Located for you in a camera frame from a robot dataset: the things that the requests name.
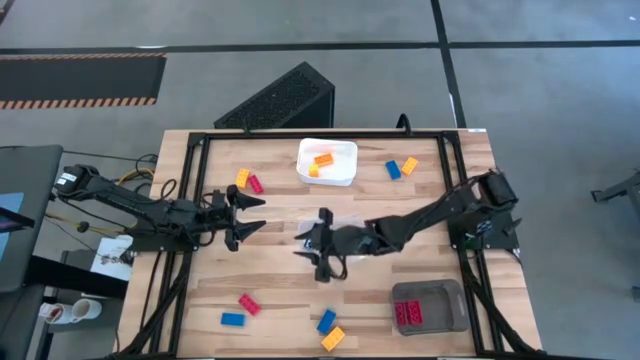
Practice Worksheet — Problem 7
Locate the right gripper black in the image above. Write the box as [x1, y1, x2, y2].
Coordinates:
[293, 208, 374, 282]

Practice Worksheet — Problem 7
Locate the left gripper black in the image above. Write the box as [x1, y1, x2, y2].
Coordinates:
[202, 185, 268, 251]

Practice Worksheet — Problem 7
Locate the clear plastic bin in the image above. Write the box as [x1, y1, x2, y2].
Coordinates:
[297, 214, 369, 266]

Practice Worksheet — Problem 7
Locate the white plastic bin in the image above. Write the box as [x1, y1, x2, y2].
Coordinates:
[295, 137, 359, 187]

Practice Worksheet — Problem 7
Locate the black mesh computer case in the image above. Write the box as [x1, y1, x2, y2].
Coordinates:
[213, 60, 336, 130]

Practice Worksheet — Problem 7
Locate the grey plastic tray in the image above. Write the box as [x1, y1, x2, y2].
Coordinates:
[389, 278, 470, 337]

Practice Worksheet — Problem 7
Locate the white printed paper sheet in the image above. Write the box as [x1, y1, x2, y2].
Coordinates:
[89, 234, 135, 282]

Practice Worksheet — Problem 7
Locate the black hazard-striped floor mat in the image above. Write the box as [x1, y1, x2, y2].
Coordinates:
[0, 52, 168, 110]

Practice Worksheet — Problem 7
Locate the dark grey side table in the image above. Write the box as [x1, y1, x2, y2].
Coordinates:
[0, 144, 65, 294]

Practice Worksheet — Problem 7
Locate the black floor stand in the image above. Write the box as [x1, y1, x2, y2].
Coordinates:
[589, 169, 640, 219]

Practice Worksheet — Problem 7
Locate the black aluminium table frame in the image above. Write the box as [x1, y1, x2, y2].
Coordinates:
[149, 129, 506, 359]

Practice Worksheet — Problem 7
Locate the yellow floor cable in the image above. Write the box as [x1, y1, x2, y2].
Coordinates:
[117, 167, 156, 186]

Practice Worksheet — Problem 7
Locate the black cable bundle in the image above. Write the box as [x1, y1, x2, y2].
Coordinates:
[107, 249, 194, 359]
[457, 249, 544, 359]

